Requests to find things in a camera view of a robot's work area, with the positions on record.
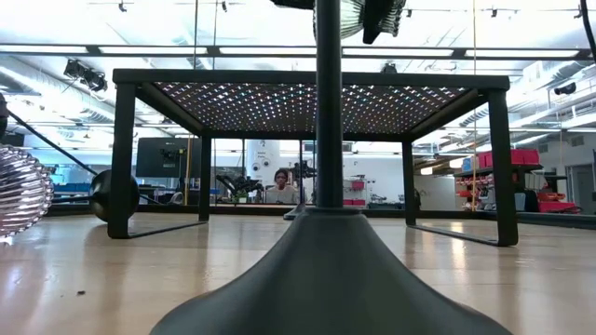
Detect green ribbed glass candle holder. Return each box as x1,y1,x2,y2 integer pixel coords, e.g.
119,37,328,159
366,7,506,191
312,0,408,41

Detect black round ball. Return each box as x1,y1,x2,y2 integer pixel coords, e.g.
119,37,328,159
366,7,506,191
50,168,141,223

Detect large pink ribbed glass holder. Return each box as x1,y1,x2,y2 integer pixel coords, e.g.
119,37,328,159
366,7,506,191
0,143,56,239

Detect black perforated metal riser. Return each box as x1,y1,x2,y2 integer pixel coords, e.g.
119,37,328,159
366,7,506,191
107,68,520,248

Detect white cylindrical column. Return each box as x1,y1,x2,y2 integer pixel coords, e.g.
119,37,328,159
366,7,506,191
245,139,281,187

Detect small red parts bins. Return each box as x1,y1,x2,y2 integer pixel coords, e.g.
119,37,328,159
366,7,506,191
343,180,367,207

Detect person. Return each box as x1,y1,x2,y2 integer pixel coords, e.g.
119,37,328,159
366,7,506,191
264,167,300,205

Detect large red storage bins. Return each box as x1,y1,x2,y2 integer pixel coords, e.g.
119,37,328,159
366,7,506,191
478,148,541,168

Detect yellow vertical pole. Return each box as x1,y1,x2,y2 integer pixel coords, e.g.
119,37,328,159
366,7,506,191
183,134,194,206

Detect black computer monitor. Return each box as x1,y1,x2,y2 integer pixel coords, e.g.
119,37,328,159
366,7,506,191
135,137,203,179

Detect storage shelf rack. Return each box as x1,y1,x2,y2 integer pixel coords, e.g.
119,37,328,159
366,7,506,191
454,148,581,215

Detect black ceiling spotlights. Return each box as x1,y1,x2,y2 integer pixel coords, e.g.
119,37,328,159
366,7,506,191
62,59,109,93

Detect low red storage bins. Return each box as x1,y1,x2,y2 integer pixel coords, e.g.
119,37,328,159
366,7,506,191
537,192,578,214

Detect yellow hanging cord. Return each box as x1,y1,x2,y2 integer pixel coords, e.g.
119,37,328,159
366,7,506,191
471,0,479,211

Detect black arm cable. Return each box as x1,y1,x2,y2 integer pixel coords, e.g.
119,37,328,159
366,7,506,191
579,0,596,64

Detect black table frame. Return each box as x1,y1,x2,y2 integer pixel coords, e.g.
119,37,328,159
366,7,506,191
46,203,596,230

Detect black diagonal frame strut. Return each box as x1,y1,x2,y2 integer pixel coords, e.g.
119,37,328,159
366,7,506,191
7,110,100,177

